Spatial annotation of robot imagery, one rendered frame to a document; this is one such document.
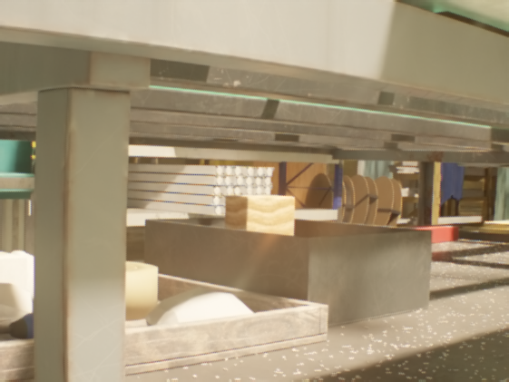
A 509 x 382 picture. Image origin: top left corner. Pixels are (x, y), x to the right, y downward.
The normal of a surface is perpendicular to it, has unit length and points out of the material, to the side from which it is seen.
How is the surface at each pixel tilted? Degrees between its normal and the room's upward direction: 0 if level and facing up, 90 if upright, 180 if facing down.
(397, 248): 90
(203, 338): 90
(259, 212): 90
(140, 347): 90
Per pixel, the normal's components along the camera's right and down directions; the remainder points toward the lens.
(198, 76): 0.69, 0.04
